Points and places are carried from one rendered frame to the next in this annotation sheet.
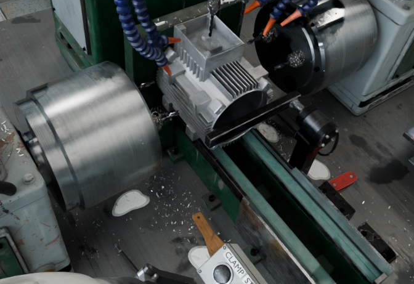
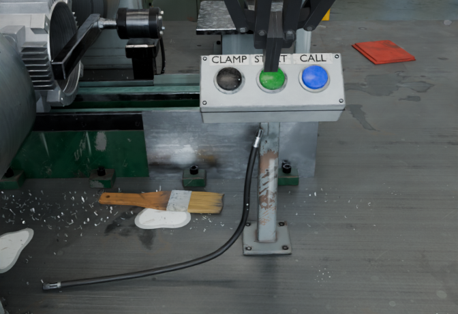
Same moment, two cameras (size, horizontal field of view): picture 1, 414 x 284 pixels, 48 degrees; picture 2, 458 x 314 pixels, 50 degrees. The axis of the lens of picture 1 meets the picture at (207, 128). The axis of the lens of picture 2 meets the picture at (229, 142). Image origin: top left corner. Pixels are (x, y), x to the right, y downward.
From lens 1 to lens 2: 60 cm
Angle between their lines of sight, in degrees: 40
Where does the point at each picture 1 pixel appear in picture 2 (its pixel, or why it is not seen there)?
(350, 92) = (121, 48)
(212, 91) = (18, 20)
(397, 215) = not seen: hidden behind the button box
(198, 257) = (150, 219)
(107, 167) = not seen: outside the picture
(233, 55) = not seen: outside the picture
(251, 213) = (163, 118)
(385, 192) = not seen: hidden behind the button
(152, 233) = (75, 245)
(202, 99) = (15, 28)
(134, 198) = (9, 240)
